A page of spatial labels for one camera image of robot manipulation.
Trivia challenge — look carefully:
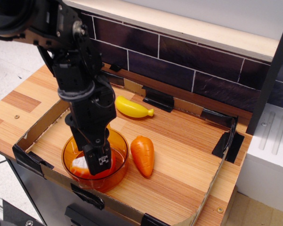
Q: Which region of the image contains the yellow toy banana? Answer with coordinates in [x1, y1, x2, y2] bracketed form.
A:
[115, 96, 154, 118]

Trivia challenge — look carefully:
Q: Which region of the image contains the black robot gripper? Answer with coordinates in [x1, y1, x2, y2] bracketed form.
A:
[58, 75, 116, 175]

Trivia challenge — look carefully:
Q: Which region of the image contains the cardboard fence with black tape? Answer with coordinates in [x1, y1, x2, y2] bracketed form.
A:
[13, 68, 241, 226]

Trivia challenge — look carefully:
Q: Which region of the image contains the dark brick backsplash panel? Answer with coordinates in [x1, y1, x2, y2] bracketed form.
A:
[80, 10, 270, 112]

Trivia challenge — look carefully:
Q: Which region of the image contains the white grooved side counter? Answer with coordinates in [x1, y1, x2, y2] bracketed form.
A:
[237, 104, 283, 211]

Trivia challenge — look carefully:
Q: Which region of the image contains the orange toy carrot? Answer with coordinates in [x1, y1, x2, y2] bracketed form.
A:
[130, 136, 154, 177]

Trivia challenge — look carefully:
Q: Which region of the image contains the black vertical post right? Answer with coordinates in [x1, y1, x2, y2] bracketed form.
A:
[246, 33, 283, 135]

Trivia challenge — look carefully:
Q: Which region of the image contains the salmon sushi toy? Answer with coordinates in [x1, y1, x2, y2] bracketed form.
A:
[70, 153, 116, 179]

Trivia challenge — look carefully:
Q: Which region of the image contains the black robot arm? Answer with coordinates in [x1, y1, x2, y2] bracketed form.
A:
[0, 0, 116, 175]

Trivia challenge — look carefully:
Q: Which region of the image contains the light wooden shelf board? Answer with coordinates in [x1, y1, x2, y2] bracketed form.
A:
[65, 0, 279, 62]

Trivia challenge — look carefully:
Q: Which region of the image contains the orange transparent plastic pot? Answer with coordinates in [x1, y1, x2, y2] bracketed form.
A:
[62, 125, 129, 193]

